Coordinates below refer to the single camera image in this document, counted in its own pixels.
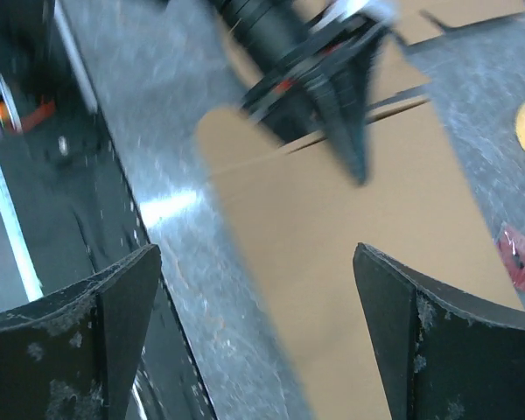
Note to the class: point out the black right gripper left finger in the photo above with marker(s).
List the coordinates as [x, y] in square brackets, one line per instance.
[73, 354]

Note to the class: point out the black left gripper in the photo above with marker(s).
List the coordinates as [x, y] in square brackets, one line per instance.
[309, 75]

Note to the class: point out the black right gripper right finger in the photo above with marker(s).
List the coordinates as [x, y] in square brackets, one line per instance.
[442, 353]

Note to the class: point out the brown cardboard box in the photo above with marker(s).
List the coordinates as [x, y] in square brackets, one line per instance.
[297, 217]

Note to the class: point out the flat cardboard sheet on left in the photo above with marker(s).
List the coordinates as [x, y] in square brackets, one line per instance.
[417, 21]

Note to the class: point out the red packet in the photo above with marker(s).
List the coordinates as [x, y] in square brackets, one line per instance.
[510, 244]

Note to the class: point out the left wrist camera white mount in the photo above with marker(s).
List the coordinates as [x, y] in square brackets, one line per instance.
[376, 9]

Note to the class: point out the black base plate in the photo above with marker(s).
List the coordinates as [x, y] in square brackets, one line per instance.
[72, 199]

